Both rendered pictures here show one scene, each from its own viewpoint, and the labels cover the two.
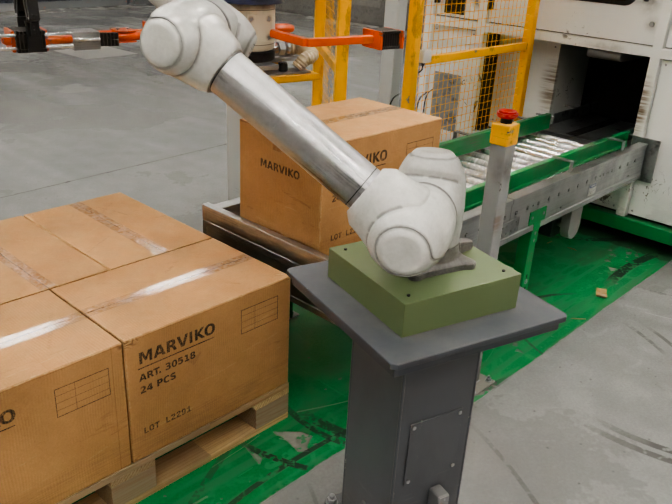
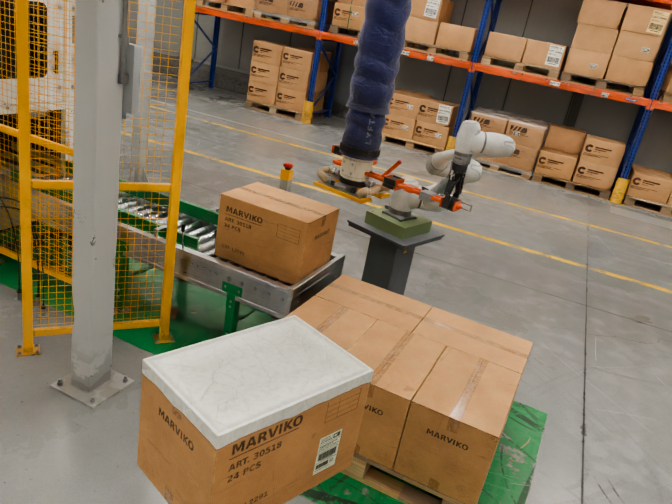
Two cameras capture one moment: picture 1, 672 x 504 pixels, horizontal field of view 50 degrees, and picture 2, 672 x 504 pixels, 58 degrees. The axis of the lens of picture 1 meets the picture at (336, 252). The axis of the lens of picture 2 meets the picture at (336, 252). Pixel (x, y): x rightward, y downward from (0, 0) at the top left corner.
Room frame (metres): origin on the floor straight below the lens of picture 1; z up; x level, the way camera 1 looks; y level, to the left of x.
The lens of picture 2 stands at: (3.37, 3.37, 2.09)
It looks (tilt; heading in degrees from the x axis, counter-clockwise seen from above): 22 degrees down; 249
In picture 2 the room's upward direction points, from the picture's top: 11 degrees clockwise
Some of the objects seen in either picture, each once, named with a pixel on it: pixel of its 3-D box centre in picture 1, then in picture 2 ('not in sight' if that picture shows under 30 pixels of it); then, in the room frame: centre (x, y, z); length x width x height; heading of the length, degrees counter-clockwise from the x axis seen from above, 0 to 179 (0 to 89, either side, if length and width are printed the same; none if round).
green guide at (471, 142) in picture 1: (462, 141); (94, 208); (3.56, -0.60, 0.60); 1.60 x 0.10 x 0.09; 138
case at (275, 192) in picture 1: (341, 173); (276, 231); (2.49, 0.00, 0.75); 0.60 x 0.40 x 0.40; 137
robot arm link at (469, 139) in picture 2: not in sight; (470, 136); (1.81, 0.78, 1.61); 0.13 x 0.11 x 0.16; 165
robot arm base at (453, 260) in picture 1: (432, 247); (397, 210); (1.60, -0.23, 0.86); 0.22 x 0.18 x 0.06; 118
